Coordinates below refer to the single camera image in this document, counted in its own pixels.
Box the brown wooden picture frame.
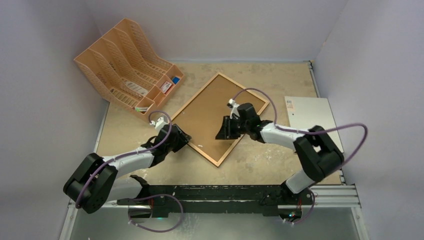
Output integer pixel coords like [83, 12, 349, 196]
[170, 71, 270, 168]

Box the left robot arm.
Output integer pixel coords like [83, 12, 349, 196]
[63, 124, 192, 214]

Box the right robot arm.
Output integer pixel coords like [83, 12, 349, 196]
[215, 99, 344, 204]

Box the green white small item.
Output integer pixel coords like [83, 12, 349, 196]
[134, 106, 149, 113]

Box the red white small box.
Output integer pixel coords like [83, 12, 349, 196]
[160, 81, 174, 94]

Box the white panel sheet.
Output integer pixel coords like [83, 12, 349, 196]
[284, 96, 345, 154]

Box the blue small box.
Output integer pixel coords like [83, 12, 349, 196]
[172, 76, 180, 85]

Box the orange plastic file organizer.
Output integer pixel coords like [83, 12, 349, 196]
[74, 18, 185, 122]

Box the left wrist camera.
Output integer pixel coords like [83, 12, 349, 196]
[149, 116, 169, 132]

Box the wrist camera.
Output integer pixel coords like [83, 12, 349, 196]
[227, 98, 240, 119]
[149, 116, 169, 132]

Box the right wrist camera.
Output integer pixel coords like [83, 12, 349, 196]
[227, 98, 240, 119]

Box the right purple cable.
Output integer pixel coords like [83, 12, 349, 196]
[231, 87, 369, 226]

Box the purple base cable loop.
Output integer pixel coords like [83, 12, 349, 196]
[127, 194, 184, 233]

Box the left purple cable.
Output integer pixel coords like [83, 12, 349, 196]
[74, 110, 173, 210]

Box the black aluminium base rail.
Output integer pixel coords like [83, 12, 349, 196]
[67, 184, 360, 220]

